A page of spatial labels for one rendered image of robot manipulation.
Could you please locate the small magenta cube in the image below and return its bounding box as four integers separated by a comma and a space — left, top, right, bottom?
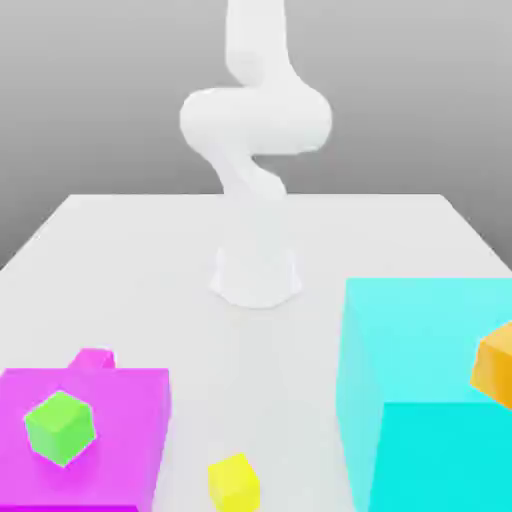
66, 347, 117, 370

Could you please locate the small yellow cube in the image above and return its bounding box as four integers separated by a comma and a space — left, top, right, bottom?
206, 452, 262, 512

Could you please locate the small green cube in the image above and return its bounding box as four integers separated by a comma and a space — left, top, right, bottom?
23, 389, 98, 468

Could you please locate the small orange cube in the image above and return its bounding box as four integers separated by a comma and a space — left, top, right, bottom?
469, 320, 512, 411

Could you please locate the large cyan box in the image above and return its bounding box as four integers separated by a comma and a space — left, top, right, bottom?
335, 276, 512, 512

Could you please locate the large magenta box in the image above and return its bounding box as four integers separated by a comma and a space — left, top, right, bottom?
0, 366, 173, 512

